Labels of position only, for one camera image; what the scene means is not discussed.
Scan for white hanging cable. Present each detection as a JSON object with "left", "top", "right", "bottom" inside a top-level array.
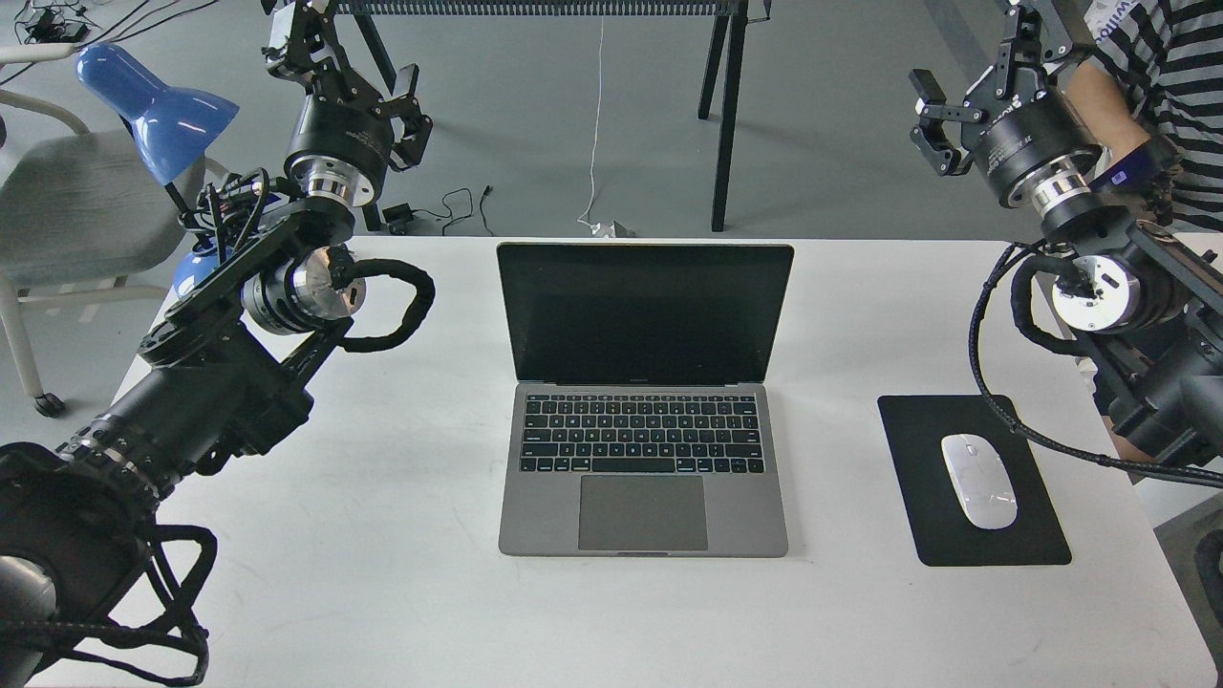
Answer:
[{"left": 576, "top": 20, "right": 636, "bottom": 240}]

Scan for black mouse pad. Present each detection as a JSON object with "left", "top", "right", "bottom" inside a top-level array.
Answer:
[{"left": 877, "top": 395, "right": 1073, "bottom": 567}]

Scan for black power adapter with cable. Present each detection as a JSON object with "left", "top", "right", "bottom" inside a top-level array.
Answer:
[{"left": 379, "top": 186, "right": 497, "bottom": 238}]

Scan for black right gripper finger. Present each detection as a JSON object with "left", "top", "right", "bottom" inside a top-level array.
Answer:
[
  {"left": 909, "top": 68, "right": 985, "bottom": 176},
  {"left": 992, "top": 1, "right": 1076, "bottom": 101}
]

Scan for grey laptop computer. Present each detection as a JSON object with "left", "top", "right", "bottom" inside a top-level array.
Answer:
[{"left": 495, "top": 241, "right": 794, "bottom": 558}]

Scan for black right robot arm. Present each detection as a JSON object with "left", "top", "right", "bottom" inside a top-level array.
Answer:
[{"left": 912, "top": 1, "right": 1221, "bottom": 488}]

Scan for black metal table frame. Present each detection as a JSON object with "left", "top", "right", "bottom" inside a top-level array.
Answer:
[{"left": 339, "top": 1, "right": 752, "bottom": 232}]

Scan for black cables on floor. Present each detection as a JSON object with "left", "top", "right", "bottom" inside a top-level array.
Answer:
[{"left": 0, "top": 0, "right": 225, "bottom": 87}]

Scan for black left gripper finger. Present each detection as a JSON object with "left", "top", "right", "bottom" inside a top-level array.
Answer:
[
  {"left": 380, "top": 64, "right": 433, "bottom": 174},
  {"left": 263, "top": 1, "right": 349, "bottom": 97}
]

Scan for person in striped shirt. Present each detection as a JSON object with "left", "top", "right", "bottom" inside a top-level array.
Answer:
[{"left": 1065, "top": 1, "right": 1222, "bottom": 232}]

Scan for grey office chair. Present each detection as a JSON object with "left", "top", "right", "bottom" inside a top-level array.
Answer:
[{"left": 1, "top": 43, "right": 212, "bottom": 418}]

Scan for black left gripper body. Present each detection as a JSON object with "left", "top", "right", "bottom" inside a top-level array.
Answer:
[{"left": 284, "top": 97, "right": 393, "bottom": 188}]

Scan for blue desk lamp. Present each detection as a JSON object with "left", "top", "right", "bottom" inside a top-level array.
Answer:
[{"left": 75, "top": 43, "right": 238, "bottom": 299}]

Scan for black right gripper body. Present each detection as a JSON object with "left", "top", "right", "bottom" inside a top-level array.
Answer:
[{"left": 974, "top": 92, "right": 1102, "bottom": 208}]

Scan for white computer mouse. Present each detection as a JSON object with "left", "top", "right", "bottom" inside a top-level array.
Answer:
[{"left": 940, "top": 434, "right": 1019, "bottom": 530}]

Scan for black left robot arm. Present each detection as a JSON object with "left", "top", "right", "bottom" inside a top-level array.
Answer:
[{"left": 2, "top": 1, "right": 437, "bottom": 687}]

